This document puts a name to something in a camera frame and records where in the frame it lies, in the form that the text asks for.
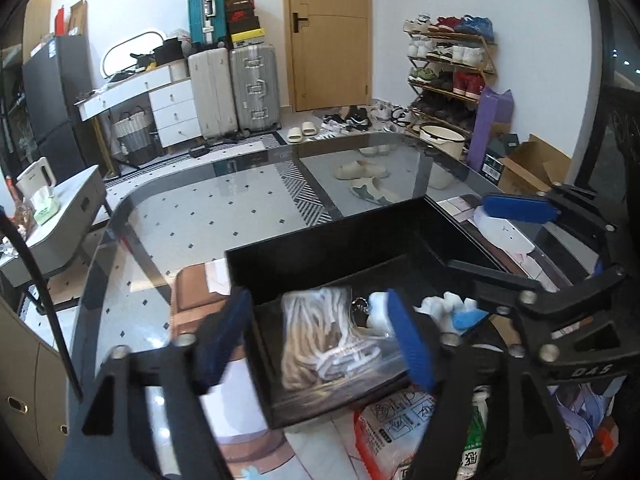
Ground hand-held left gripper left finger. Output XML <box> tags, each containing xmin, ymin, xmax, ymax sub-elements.
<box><xmin>55</xmin><ymin>287</ymin><xmax>253</xmax><ymax>480</ymax></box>

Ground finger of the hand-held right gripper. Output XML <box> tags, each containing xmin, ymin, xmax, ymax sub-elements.
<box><xmin>482</xmin><ymin>185</ymin><xmax>626</xmax><ymax>273</ymax></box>
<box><xmin>447</xmin><ymin>261</ymin><xmax>543</xmax><ymax>332</ymax></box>

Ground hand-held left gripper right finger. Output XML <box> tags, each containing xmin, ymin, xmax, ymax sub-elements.
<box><xmin>385</xmin><ymin>289</ymin><xmax>596</xmax><ymax>480</ymax></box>

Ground clear zip bag white cords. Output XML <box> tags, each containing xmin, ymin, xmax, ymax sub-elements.
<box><xmin>279</xmin><ymin>286</ymin><xmax>412</xmax><ymax>403</ymax></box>

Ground red-edged white packet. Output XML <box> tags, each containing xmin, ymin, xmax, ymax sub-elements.
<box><xmin>354</xmin><ymin>389</ymin><xmax>443</xmax><ymax>480</ymax></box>

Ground green label packet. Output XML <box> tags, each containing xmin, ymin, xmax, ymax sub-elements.
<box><xmin>460</xmin><ymin>389</ymin><xmax>490</xmax><ymax>480</ymax></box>

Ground black cardboard box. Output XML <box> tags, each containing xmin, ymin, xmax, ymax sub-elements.
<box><xmin>224</xmin><ymin>195</ymin><xmax>546</xmax><ymax>431</ymax></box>

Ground open cardboard box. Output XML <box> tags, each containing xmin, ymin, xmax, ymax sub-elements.
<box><xmin>497</xmin><ymin>134</ymin><xmax>573</xmax><ymax>196</ymax></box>

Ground dark green box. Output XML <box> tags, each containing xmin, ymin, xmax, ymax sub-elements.
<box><xmin>480</xmin><ymin>132</ymin><xmax>521</xmax><ymax>181</ymax></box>

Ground printed desk mat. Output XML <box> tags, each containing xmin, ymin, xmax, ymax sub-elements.
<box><xmin>170</xmin><ymin>260</ymin><xmax>623</xmax><ymax>480</ymax></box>

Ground white enamel basin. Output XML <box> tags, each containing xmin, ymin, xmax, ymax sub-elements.
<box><xmin>417</xmin><ymin>124</ymin><xmax>468</xmax><ymax>158</ymax></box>

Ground dark glass sliding door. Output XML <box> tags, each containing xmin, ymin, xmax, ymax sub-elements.
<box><xmin>575</xmin><ymin>0</ymin><xmax>640</xmax><ymax>201</ymax></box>

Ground camouflage slipper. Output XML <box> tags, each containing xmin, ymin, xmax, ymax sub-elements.
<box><xmin>350</xmin><ymin>180</ymin><xmax>401</xmax><ymax>206</ymax></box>

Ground beige slipper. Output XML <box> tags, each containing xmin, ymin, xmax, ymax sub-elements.
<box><xmin>332</xmin><ymin>160</ymin><xmax>391</xmax><ymax>181</ymax></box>

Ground wooden shoe rack with shoes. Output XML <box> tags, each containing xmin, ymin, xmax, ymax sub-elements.
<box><xmin>404</xmin><ymin>12</ymin><xmax>496</xmax><ymax>131</ymax></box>

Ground pile of floor shoes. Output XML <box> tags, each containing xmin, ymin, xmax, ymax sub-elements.
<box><xmin>320</xmin><ymin>102</ymin><xmax>416</xmax><ymax>136</ymax></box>

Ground black rod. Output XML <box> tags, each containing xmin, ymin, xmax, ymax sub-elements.
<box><xmin>0</xmin><ymin>207</ymin><xmax>83</xmax><ymax>403</ymax></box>

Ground grey side table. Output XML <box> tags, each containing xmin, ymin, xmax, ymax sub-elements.
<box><xmin>0</xmin><ymin>165</ymin><xmax>108</xmax><ymax>281</ymax></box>

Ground green tissue pack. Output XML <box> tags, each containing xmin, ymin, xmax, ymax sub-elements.
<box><xmin>31</xmin><ymin>187</ymin><xmax>62</xmax><ymax>226</ymax></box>

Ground wicker basket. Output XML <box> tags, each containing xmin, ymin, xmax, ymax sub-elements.
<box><xmin>111</xmin><ymin>109</ymin><xmax>157</xmax><ymax>166</ymax></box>

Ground orange glass ornament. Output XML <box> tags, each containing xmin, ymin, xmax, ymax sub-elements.
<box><xmin>10</xmin><ymin>200</ymin><xmax>36</xmax><ymax>237</ymax></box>

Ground white dresser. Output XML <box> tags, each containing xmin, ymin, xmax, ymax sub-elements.
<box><xmin>75</xmin><ymin>66</ymin><xmax>196</xmax><ymax>151</ymax></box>

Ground wooden door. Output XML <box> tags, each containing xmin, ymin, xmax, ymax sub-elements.
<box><xmin>282</xmin><ymin>0</ymin><xmax>373</xmax><ymax>112</ymax></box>

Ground beige suitcase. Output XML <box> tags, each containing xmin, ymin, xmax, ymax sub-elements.
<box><xmin>188</xmin><ymin>47</ymin><xmax>238</xmax><ymax>141</ymax></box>

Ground white kettle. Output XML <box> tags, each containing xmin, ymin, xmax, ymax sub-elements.
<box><xmin>16</xmin><ymin>156</ymin><xmax>55</xmax><ymax>198</ymax></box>

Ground silver suitcase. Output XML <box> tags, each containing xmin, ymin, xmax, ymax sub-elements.
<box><xmin>229</xmin><ymin>42</ymin><xmax>282</xmax><ymax>133</ymax></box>

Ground black bag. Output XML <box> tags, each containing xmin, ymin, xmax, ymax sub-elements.
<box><xmin>150</xmin><ymin>39</ymin><xmax>187</xmax><ymax>67</ymax></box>

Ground black fridge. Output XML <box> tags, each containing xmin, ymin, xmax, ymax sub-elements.
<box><xmin>22</xmin><ymin>35</ymin><xmax>101</xmax><ymax>171</ymax></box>

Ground oval mirror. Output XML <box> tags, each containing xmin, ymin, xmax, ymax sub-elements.
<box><xmin>101</xmin><ymin>30</ymin><xmax>167</xmax><ymax>78</ymax></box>

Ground teal suitcase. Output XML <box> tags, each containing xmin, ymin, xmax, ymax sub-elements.
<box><xmin>187</xmin><ymin>0</ymin><xmax>230</xmax><ymax>51</ymax></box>

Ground black red logo shoe box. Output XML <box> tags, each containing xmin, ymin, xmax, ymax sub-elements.
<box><xmin>225</xmin><ymin>0</ymin><xmax>259</xmax><ymax>22</ymax></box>

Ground cardboard pieces on fridge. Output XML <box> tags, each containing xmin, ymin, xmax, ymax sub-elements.
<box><xmin>24</xmin><ymin>0</ymin><xmax>88</xmax><ymax>56</ymax></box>

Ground white pouch with key ring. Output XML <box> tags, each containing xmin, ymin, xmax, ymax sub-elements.
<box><xmin>352</xmin><ymin>292</ymin><xmax>397</xmax><ymax>337</ymax></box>

